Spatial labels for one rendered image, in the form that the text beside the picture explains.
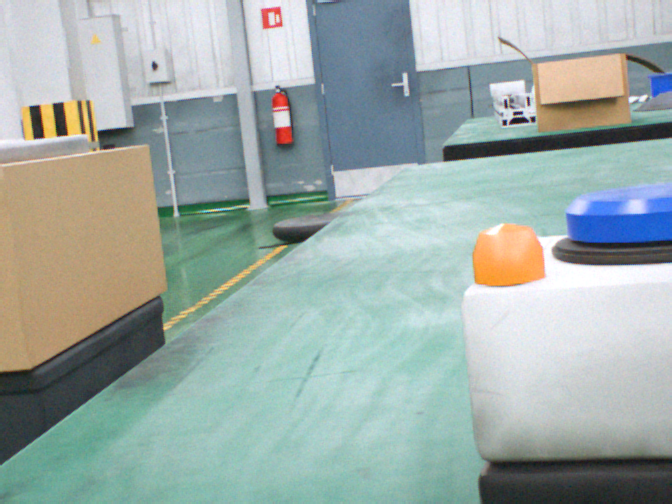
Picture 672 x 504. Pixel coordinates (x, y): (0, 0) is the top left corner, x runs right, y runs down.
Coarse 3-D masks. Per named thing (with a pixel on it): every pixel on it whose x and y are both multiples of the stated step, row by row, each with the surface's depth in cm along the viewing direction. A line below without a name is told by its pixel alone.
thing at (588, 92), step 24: (552, 72) 253; (576, 72) 252; (600, 72) 251; (624, 72) 252; (552, 96) 252; (576, 96) 251; (600, 96) 250; (624, 96) 252; (552, 120) 256; (576, 120) 255; (600, 120) 254; (624, 120) 253
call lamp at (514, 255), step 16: (512, 224) 24; (480, 240) 24; (496, 240) 24; (512, 240) 24; (528, 240) 24; (480, 256) 24; (496, 256) 24; (512, 256) 24; (528, 256) 24; (480, 272) 24; (496, 272) 24; (512, 272) 24; (528, 272) 24; (544, 272) 24
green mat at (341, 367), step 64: (384, 192) 134; (448, 192) 123; (512, 192) 115; (576, 192) 107; (320, 256) 81; (384, 256) 77; (448, 256) 74; (256, 320) 58; (320, 320) 56; (384, 320) 54; (448, 320) 53; (128, 384) 47; (192, 384) 45; (256, 384) 44; (320, 384) 43; (384, 384) 42; (448, 384) 41; (64, 448) 38; (128, 448) 37; (192, 448) 36; (256, 448) 36; (320, 448) 35; (384, 448) 34; (448, 448) 33
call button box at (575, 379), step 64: (576, 256) 26; (640, 256) 24; (512, 320) 24; (576, 320) 23; (640, 320) 23; (512, 384) 24; (576, 384) 24; (640, 384) 23; (512, 448) 24; (576, 448) 24; (640, 448) 23
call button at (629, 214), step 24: (600, 192) 27; (624, 192) 26; (648, 192) 26; (576, 216) 26; (600, 216) 25; (624, 216) 25; (648, 216) 25; (600, 240) 25; (624, 240) 25; (648, 240) 25
